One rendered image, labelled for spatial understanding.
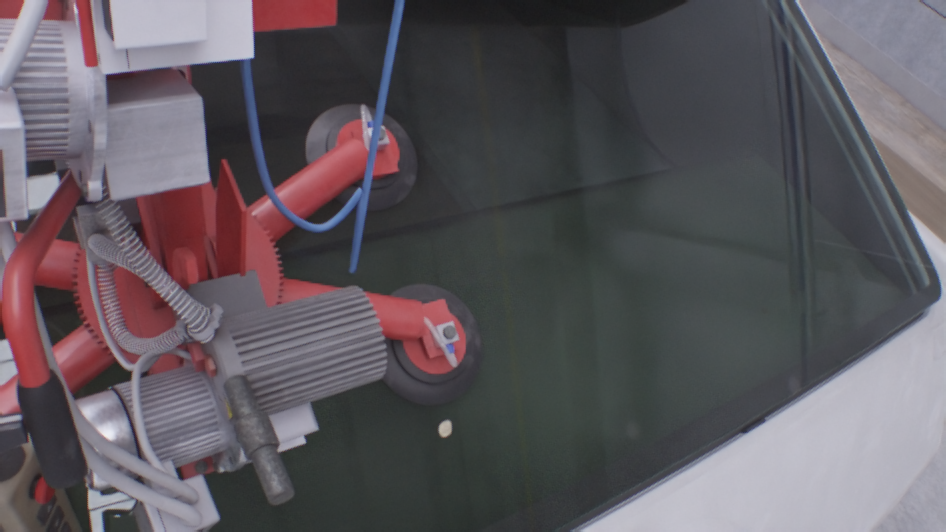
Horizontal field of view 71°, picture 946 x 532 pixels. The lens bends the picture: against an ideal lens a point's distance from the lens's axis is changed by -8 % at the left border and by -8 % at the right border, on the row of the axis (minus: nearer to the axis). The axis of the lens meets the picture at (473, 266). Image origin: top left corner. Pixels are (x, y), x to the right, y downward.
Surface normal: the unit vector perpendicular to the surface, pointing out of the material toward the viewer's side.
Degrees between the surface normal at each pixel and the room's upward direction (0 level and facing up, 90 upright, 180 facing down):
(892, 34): 90
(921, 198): 90
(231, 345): 7
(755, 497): 51
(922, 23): 90
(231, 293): 26
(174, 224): 73
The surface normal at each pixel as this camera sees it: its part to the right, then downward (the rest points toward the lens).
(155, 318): 0.44, -0.29
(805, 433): 0.58, 0.08
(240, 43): 0.55, 0.47
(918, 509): 0.25, -0.68
